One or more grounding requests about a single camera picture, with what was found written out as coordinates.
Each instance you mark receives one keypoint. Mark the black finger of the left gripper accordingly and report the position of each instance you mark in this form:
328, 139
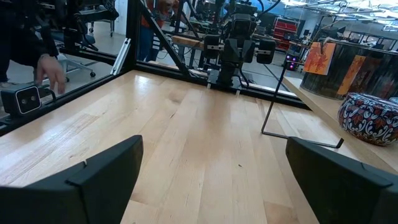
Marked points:
213, 46
265, 51

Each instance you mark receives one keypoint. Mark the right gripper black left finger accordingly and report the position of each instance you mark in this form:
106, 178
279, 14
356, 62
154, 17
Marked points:
93, 193

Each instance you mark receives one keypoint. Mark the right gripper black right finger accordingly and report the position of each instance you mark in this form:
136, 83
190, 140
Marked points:
342, 193

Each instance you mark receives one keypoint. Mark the silver candle tin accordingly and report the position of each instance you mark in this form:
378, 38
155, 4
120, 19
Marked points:
329, 84

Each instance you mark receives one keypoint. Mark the dark floral round candle tin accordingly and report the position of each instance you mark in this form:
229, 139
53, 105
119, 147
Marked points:
367, 119

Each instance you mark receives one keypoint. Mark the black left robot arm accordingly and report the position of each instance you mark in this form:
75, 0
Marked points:
228, 74

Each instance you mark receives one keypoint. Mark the wooden workbench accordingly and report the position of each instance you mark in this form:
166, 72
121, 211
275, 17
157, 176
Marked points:
186, 41

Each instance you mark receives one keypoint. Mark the black box with lights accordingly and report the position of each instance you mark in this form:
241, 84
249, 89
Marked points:
292, 60

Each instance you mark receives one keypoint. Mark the red tool cabinet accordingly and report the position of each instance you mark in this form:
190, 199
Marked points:
284, 29

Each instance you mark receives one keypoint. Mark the wooden shelf riser, black legs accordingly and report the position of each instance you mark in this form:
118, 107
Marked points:
314, 96

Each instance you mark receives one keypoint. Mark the person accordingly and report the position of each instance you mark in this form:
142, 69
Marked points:
146, 40
18, 37

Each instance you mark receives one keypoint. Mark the person's hand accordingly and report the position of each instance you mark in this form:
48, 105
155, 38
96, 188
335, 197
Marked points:
51, 70

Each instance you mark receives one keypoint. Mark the white framed office chair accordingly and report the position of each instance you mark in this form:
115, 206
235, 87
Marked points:
77, 63

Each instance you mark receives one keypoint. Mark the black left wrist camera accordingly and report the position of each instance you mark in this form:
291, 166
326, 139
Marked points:
244, 26

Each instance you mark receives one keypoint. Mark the black aluminium table frame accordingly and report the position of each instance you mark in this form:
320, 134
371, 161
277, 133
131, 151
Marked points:
133, 31

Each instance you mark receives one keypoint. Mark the silver aluminium bracket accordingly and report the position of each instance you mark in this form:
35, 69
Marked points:
120, 57

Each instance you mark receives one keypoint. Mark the black table-level camera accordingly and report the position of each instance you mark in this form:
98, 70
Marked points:
21, 100

